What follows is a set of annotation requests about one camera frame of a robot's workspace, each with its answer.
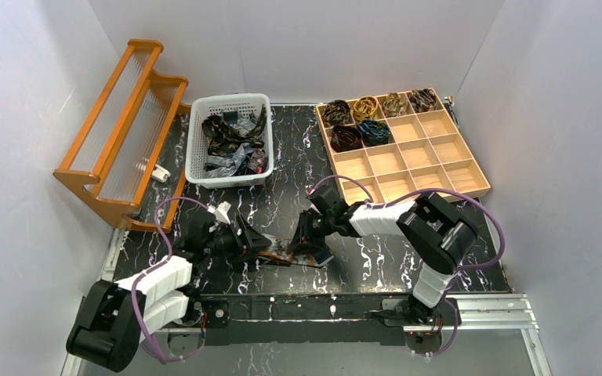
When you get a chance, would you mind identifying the orange wooden rack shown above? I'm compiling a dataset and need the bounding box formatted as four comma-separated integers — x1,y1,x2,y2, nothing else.
53,39,190,232

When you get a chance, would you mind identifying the wooden compartment tray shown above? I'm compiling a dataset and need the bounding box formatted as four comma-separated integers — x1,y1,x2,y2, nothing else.
315,88,491,203

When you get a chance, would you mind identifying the rolled yellow tie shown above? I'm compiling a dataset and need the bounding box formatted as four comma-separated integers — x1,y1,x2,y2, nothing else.
352,96,379,122

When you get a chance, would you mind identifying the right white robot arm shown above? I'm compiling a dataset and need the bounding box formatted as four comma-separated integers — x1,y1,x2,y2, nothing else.
287,186,477,324

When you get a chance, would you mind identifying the rolled blue black tie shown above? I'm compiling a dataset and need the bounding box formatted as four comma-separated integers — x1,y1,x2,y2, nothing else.
356,119,391,146

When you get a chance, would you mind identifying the rolled dark brown tie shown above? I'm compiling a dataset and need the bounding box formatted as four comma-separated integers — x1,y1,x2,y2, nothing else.
322,99,353,128

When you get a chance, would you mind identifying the small white clip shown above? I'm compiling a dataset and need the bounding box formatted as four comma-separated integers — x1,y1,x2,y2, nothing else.
151,164,171,183

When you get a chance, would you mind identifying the white plastic basket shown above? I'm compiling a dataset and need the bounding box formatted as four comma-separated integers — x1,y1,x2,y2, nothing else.
184,93,274,189

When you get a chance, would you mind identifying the rolled brown multicolour tie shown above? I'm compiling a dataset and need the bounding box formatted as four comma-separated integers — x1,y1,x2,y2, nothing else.
382,92,406,118

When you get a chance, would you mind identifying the grey blue tie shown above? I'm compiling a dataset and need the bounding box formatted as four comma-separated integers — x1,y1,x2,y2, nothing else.
204,120,256,178

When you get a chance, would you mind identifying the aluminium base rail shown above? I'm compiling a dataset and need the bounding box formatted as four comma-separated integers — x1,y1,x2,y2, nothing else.
62,293,551,376

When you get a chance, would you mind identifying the orange grey patterned tie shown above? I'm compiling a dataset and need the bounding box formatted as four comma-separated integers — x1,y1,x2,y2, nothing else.
256,234,335,269

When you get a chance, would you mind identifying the rolled dark red tie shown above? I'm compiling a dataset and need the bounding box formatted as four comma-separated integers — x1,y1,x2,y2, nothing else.
329,125,363,153

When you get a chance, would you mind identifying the dark camouflage tie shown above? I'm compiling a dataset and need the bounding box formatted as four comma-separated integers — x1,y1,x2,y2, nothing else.
201,105,268,157

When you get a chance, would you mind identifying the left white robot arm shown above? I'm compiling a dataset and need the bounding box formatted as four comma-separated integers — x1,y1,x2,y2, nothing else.
66,202,276,372

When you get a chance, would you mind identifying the dark red purple tie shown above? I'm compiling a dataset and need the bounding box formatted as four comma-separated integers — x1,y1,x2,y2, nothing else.
245,148,268,175

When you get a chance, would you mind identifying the rolled dark striped tie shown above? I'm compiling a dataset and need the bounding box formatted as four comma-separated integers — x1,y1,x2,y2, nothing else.
408,88,437,113

